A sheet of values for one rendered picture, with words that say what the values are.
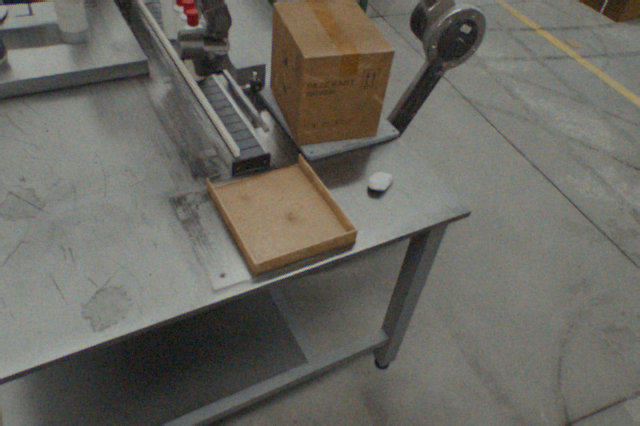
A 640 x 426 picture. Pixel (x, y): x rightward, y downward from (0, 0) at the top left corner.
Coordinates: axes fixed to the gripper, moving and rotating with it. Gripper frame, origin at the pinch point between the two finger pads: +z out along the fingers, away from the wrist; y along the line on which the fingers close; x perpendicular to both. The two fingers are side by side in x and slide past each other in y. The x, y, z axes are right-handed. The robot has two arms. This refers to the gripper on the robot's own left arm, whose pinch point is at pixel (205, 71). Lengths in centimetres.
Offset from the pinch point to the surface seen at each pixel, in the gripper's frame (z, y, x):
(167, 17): 18.2, 1.1, -24.6
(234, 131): -9.9, 0.2, 20.6
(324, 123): -19.2, -21.7, 25.8
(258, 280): -35, 13, 58
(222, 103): -1.3, -1.6, 10.4
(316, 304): 52, -30, 84
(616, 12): 144, -383, -30
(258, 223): -26, 6, 46
